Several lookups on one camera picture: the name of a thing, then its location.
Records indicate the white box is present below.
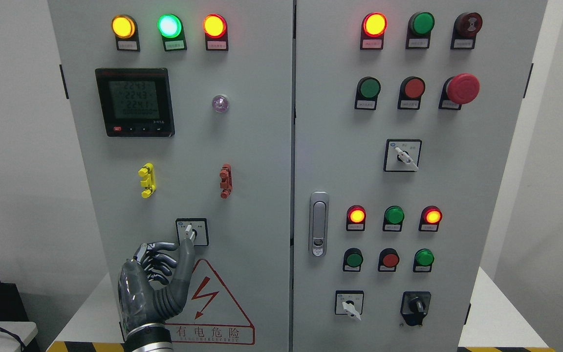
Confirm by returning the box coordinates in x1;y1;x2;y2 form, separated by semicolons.
0;321;38;352

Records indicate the green push button lower left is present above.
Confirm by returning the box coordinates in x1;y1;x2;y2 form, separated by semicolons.
343;247;364;272

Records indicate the red emergency stop button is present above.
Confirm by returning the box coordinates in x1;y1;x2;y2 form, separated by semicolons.
438;73;480;110

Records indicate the black rotary knob switch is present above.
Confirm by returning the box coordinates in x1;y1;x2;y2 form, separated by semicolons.
400;290;432;326

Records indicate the yellow terminal connector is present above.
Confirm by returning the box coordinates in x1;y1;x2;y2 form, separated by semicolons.
138;162;156;198

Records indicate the red terminal connector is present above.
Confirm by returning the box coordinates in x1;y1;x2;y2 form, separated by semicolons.
219;163;233;199

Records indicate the red push button lower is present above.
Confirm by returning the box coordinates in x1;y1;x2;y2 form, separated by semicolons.
377;248;400;272

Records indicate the black digital power meter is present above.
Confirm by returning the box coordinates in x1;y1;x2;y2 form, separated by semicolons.
95;67;174;137

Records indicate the grey left cabinet door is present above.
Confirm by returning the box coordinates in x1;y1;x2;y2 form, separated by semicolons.
48;0;294;352

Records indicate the green lamp top right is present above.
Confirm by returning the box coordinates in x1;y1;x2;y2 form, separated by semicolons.
405;12;435;49

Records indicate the red lit lamp lower right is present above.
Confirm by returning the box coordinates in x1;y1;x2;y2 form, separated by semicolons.
418;205;443;232

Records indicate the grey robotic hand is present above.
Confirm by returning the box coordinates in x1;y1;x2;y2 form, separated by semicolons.
118;238;195;336

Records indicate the yellow indicator lamp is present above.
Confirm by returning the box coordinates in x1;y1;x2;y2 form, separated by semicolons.
111;14;139;51

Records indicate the red push button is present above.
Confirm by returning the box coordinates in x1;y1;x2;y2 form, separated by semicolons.
377;248;400;272
397;76;425;110

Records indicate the silver door lock handle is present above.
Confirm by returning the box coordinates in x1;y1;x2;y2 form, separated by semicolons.
308;191;330;258

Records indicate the clear small light bulb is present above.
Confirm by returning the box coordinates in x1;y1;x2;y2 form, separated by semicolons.
212;94;230;113

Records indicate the green lamp lower middle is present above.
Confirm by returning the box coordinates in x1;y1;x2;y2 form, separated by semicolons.
382;205;405;232

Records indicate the red push button upper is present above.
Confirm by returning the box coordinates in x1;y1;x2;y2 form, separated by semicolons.
397;76;425;110

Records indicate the red lit lamp lower left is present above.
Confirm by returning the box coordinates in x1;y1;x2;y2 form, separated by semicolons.
346;205;366;231

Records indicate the white rotary light switch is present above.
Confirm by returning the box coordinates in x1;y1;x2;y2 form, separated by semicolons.
175;218;209;247

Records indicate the black cable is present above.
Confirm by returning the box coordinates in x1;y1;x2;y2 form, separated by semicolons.
0;315;28;352

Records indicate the white rotary switch bottom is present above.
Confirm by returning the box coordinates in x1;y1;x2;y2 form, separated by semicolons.
335;290;364;321

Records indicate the grey cabinet door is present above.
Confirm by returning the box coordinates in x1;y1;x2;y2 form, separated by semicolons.
292;0;547;352
48;0;294;352

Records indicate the white platform base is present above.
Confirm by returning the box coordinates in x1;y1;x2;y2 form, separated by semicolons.
47;269;553;352

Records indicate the dark red buzzer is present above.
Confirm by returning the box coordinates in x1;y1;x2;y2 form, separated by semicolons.
451;13;483;50

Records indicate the red lit lamp top right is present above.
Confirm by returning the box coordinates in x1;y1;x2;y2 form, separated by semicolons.
360;13;388;50

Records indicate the red lit indicator lamp left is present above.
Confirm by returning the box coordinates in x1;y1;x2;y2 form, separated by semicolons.
203;14;229;51

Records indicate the red electrical warning sticker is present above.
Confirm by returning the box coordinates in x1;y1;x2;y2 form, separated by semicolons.
166;259;256;345

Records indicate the grey right cabinet door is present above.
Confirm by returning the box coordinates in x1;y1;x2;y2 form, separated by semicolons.
292;0;547;352

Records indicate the green push button upper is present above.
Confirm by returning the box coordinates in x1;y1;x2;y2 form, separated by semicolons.
354;76;381;110

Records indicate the green lit indicator lamp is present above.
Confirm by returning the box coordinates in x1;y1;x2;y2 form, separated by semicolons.
157;13;187;51

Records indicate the white rotary switch upper right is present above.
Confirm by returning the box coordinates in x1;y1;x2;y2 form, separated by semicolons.
383;139;422;172

